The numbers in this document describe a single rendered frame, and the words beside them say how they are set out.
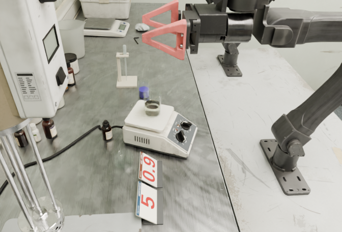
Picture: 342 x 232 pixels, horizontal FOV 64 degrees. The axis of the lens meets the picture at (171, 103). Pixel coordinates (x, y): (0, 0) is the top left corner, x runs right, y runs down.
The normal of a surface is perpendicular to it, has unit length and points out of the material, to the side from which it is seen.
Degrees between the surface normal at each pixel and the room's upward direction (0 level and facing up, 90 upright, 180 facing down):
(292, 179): 0
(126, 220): 0
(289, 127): 60
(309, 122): 79
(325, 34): 93
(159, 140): 90
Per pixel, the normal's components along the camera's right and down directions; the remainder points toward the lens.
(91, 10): 0.07, 0.63
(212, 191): 0.04, -0.81
